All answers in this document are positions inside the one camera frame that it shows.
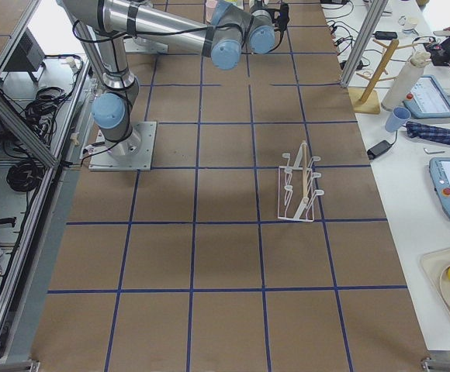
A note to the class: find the white wire cup rack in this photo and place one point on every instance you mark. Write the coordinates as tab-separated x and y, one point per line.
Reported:
297	190

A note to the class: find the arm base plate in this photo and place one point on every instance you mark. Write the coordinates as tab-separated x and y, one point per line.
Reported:
139	45
133	154

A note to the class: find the white roll bottle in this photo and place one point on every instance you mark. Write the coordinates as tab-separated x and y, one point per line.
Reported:
408	76

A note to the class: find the blue plaid cloth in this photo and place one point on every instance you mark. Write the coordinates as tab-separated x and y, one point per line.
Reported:
429	133

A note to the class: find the pink cup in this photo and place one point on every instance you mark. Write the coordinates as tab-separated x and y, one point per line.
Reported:
210	6

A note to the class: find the blue teach pendant far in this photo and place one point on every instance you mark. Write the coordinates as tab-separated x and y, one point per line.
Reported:
428	99

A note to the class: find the wooden mug tree stand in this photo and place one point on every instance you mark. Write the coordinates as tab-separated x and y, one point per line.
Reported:
365	100

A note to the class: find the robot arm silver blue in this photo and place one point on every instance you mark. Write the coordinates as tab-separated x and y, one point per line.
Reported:
222	39

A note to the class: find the light blue cup on desk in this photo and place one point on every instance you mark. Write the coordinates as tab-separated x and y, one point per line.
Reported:
398	117

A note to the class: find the black power adapter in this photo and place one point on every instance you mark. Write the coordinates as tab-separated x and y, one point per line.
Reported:
379	149

